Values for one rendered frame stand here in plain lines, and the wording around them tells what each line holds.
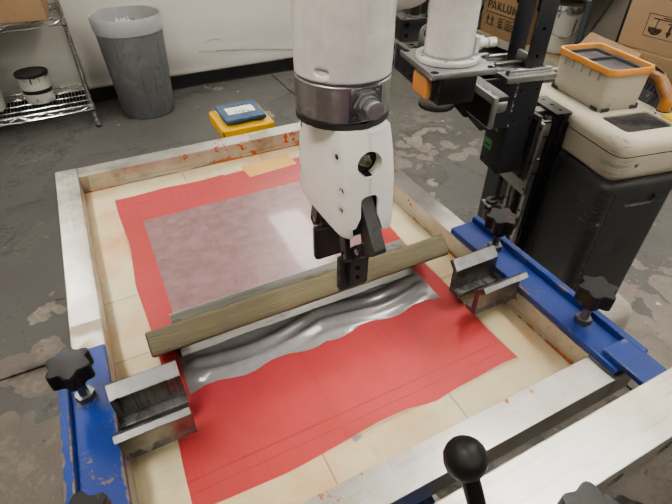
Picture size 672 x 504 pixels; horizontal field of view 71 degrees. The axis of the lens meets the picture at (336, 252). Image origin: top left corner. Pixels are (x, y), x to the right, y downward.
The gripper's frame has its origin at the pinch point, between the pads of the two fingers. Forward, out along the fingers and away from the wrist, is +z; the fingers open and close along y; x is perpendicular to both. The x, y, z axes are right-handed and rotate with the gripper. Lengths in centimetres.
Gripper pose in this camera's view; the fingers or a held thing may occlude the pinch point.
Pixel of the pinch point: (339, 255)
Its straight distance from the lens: 47.8
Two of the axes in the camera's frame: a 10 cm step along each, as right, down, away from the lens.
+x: -8.9, 2.8, -3.6
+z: -0.1, 7.8, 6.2
